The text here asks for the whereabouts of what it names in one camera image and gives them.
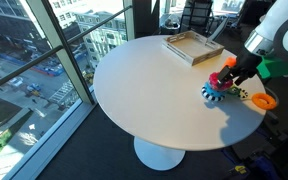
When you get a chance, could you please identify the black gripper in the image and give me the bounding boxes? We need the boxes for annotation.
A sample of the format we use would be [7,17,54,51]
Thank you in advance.
[217,49,262,86]

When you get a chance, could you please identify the red ring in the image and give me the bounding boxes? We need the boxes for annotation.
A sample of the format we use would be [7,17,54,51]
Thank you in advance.
[208,71,234,91]

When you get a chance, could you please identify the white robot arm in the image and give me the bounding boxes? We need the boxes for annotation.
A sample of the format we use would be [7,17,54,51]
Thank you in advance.
[217,0,288,87]

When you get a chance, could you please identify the orange stacking peg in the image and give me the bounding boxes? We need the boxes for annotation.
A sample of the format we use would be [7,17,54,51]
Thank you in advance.
[223,57,236,67]

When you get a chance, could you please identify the black white striped base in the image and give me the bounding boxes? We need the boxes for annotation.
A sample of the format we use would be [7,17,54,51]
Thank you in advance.
[201,86,225,102]

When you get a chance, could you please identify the wooden tray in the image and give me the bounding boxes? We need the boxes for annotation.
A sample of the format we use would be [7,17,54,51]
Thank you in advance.
[163,31,224,66]

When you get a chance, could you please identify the black office chair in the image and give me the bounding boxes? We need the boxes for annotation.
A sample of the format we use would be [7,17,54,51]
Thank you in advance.
[178,0,214,36]

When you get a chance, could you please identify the white round table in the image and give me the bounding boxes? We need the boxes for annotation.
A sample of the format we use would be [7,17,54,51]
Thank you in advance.
[93,35,266,171]

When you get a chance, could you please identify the green ring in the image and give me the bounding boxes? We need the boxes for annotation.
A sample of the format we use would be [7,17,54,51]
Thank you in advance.
[226,85,241,98]

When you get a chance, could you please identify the small black white ring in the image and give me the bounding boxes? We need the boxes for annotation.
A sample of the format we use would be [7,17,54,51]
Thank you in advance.
[237,88,249,99]

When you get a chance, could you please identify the blue ring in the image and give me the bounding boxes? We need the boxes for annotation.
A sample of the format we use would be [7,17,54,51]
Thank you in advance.
[203,82,227,99]

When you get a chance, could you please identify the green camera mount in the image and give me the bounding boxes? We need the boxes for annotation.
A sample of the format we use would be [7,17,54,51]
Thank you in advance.
[257,57,288,79]

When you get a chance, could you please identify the orange ring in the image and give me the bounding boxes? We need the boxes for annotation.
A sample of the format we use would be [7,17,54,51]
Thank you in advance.
[251,92,278,111]

